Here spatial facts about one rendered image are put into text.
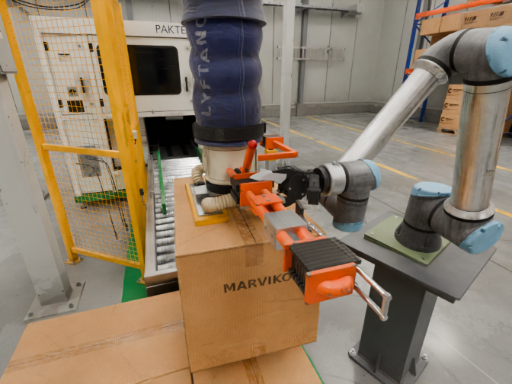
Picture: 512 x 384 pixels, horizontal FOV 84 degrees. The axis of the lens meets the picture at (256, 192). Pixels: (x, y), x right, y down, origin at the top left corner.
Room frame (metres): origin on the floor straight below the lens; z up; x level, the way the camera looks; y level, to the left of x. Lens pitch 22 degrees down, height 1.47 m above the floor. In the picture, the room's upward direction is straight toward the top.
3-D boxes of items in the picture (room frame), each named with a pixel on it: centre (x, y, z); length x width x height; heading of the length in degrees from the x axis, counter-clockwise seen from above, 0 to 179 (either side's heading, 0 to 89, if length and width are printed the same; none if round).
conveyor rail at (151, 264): (2.19, 0.87, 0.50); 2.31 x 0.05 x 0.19; 19
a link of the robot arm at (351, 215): (0.80, -0.28, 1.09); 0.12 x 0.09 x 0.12; 17
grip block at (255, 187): (0.68, 0.01, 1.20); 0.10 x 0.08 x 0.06; 108
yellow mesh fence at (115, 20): (2.73, 1.16, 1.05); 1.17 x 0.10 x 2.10; 19
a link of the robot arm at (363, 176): (0.78, -0.28, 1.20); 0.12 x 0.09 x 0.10; 109
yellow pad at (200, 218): (0.89, 0.18, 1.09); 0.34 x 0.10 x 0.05; 18
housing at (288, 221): (0.48, -0.05, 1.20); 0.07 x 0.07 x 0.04; 18
